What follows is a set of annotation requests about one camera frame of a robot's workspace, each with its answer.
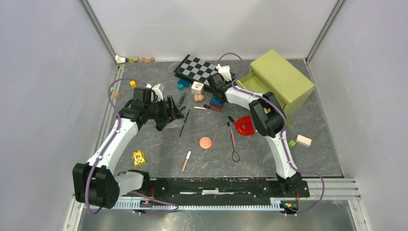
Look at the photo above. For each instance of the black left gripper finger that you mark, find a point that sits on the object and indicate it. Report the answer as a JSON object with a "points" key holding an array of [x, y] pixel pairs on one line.
{"points": [[167, 109], [176, 113]]}

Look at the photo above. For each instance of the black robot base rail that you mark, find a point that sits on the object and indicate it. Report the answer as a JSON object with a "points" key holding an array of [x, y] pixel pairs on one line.
{"points": [[227, 192]]}

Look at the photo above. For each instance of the wooden blocks in corner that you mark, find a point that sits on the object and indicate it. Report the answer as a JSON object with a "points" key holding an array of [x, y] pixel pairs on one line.
{"points": [[122, 60]]}

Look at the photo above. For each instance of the dark red lip gloss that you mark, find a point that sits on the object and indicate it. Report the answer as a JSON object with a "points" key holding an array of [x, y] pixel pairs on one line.
{"points": [[212, 108]]}

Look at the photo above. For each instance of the yellow number toy block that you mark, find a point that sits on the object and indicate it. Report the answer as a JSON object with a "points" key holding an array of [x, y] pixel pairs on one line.
{"points": [[138, 158]]}

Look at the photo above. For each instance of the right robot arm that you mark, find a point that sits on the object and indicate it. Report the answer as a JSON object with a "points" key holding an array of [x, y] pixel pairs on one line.
{"points": [[269, 121]]}

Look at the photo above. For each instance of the grey concealer stick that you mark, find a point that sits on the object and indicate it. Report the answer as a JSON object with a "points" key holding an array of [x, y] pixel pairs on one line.
{"points": [[181, 100]]}

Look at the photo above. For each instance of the round peach powder puff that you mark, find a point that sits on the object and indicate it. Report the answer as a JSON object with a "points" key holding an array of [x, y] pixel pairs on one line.
{"points": [[205, 142]]}

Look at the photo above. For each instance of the black white chessboard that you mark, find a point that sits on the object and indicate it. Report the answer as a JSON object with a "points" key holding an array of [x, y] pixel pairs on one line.
{"points": [[194, 69]]}

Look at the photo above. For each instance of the black wire loop tool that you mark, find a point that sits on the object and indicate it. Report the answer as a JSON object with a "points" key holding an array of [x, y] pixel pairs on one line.
{"points": [[234, 155]]}

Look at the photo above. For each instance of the white cube box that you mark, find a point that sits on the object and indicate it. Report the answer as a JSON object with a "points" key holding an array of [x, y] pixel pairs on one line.
{"points": [[197, 88]]}

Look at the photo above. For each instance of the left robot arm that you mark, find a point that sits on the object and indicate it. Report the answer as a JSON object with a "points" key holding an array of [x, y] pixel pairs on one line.
{"points": [[94, 181]]}

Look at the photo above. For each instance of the cream toy brick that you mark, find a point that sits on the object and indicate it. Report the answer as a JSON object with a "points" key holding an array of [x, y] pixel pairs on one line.
{"points": [[303, 140]]}

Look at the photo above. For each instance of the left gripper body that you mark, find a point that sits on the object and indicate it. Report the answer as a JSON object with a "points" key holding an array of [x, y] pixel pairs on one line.
{"points": [[157, 110]]}

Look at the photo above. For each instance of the blue red toy brick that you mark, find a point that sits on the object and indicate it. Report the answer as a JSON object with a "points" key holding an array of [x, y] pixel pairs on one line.
{"points": [[215, 103]]}

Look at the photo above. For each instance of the clear plastic wrapper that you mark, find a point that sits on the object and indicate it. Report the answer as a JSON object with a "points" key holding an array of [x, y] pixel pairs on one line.
{"points": [[175, 124]]}

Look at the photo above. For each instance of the small wooden cube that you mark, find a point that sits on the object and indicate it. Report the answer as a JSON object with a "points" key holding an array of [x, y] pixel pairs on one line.
{"points": [[116, 95]]}

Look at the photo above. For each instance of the green drawer cabinet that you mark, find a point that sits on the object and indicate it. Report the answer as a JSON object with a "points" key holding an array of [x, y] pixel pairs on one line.
{"points": [[271, 72]]}

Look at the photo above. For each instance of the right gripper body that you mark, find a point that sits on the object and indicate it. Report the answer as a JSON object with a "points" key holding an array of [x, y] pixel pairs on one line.
{"points": [[230, 81]]}

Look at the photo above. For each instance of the small yellow cube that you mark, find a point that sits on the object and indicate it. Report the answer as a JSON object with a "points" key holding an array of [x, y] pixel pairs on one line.
{"points": [[133, 84]]}

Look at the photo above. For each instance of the red toy magnet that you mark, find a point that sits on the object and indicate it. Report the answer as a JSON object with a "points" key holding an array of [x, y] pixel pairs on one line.
{"points": [[244, 126]]}

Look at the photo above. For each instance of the large black powder brush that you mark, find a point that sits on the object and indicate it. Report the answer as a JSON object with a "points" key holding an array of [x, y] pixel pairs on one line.
{"points": [[160, 127]]}

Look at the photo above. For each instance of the small green block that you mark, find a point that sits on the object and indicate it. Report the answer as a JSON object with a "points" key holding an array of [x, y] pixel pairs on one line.
{"points": [[292, 143]]}

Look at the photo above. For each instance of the thin pink lip pencil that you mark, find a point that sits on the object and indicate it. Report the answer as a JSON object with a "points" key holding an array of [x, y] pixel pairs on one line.
{"points": [[212, 143]]}

